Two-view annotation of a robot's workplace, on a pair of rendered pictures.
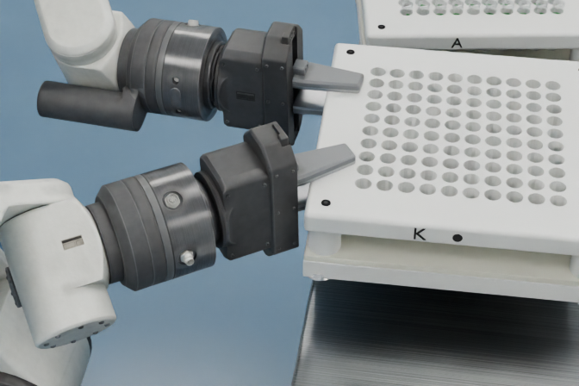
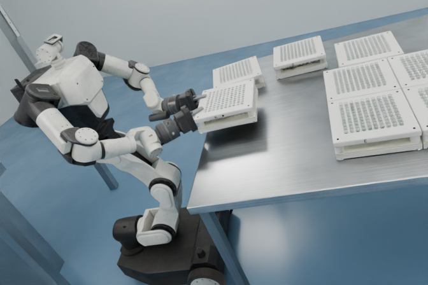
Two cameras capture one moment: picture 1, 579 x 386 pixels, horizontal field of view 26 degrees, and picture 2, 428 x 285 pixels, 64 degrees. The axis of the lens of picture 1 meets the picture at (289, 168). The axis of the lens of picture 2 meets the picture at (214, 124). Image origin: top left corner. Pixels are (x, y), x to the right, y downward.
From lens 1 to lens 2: 0.56 m
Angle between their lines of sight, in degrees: 14
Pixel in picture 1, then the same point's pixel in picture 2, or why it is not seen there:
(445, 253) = (224, 120)
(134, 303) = not seen: hidden behind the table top
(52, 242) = (147, 136)
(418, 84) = (218, 92)
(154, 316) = not seen: hidden behind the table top
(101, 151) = (197, 146)
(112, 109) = (162, 115)
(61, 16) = (148, 101)
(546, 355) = (250, 135)
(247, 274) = not seen: hidden behind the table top
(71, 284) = (151, 142)
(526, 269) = (239, 118)
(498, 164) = (231, 101)
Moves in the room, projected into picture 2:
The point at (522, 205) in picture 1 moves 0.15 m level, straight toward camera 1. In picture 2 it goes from (235, 106) to (227, 128)
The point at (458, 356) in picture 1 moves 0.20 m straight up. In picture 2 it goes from (233, 140) to (217, 98)
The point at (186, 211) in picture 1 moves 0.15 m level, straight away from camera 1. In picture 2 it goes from (170, 125) to (170, 107)
